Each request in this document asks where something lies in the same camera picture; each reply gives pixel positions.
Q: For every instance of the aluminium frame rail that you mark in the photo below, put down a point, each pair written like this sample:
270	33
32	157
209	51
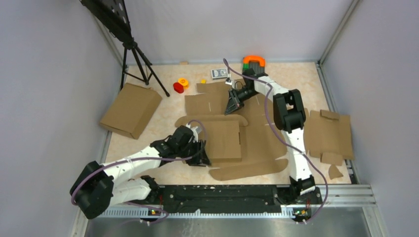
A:
334	221

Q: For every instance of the folded brown cardboard box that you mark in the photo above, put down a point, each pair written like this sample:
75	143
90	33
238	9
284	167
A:
131	111

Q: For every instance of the orange green grey toy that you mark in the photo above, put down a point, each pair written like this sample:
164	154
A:
257	63

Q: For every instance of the large cardboard box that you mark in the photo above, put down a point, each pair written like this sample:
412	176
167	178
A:
238	145

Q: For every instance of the small red toy piece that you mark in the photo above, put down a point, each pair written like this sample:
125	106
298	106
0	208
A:
181	85

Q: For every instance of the black tripod stand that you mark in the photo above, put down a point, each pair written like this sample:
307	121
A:
113	15

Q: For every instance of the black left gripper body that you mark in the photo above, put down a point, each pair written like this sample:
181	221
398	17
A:
191	150

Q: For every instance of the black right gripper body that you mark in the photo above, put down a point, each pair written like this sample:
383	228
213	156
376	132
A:
244	94

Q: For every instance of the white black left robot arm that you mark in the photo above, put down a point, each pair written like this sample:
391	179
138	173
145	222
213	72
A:
100	186

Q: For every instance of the flat cardboard blank at right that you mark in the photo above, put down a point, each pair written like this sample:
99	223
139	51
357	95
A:
328	137

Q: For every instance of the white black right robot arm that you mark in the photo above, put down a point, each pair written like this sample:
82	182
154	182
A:
288	117

